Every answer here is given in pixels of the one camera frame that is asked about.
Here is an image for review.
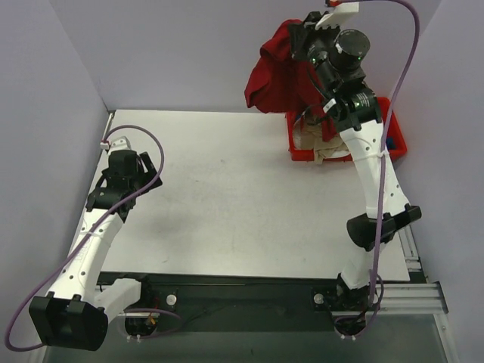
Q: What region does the blue t-shirt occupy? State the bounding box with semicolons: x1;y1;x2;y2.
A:
386;138;396;150

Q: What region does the red t-shirt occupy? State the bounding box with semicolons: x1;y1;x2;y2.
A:
244;17;340;141

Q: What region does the red plastic bin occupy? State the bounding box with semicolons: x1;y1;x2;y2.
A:
285;112;408;162

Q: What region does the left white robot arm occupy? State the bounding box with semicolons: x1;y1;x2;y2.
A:
29;148;162;351

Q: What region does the beige t-shirt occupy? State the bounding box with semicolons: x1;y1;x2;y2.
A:
301;115;349;163

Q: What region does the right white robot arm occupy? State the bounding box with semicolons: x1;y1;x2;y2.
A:
288;4;422;310

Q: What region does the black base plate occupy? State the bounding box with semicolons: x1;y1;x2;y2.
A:
96;270;374;334

